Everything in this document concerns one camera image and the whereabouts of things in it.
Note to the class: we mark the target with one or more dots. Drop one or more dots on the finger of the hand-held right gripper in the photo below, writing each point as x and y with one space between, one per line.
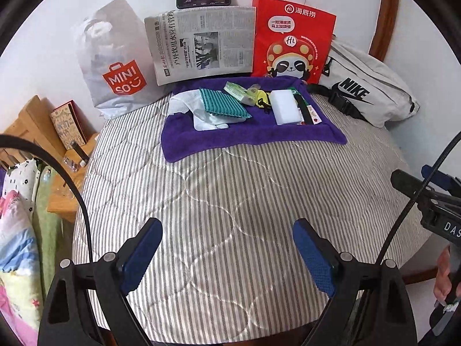
441 182
410 182

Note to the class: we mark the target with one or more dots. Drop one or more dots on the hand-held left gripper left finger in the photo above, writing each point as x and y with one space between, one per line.
140 256

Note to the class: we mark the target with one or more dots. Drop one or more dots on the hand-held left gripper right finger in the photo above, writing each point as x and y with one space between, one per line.
313 256

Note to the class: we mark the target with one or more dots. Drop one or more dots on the fruit print packet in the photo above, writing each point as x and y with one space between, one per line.
314 115

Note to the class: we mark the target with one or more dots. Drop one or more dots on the white sponge block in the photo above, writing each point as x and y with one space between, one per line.
286 108

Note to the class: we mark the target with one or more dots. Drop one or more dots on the green printed packet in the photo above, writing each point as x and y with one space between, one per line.
297 90

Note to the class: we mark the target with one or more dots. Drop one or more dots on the white rubber glove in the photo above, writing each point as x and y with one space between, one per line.
209 122

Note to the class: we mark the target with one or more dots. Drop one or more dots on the teal striped cleaning cloth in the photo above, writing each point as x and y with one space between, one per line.
223 104

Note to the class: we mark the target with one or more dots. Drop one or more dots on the light green plastic packet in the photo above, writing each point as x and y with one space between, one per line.
234 90

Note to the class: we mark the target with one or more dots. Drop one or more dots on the person's right hand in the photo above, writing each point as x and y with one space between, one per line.
442 274

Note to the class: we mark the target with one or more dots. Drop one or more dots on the light green cloth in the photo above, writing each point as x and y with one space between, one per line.
48 223

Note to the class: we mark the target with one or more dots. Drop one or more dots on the grey striped quilt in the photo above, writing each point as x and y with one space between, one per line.
234 194

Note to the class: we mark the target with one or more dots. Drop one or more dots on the white waist bag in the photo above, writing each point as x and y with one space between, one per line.
374 79

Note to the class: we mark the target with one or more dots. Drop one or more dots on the small dark bottle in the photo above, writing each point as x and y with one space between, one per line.
80 155

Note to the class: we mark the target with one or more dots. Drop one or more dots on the purple towel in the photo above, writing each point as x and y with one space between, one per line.
252 137

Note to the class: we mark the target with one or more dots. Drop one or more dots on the white spotted pillow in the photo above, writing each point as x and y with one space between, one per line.
23 180

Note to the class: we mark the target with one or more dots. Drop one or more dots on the brown patterned book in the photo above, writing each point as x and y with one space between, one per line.
68 126

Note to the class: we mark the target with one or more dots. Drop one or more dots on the red paper bag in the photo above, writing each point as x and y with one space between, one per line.
288 43

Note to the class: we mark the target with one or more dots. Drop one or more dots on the white plastic shopping bag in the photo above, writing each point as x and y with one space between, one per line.
115 54

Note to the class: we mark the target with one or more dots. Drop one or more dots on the folded newspaper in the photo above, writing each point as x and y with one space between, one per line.
201 43

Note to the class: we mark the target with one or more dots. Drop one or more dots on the wooden door frame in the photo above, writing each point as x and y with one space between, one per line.
387 18

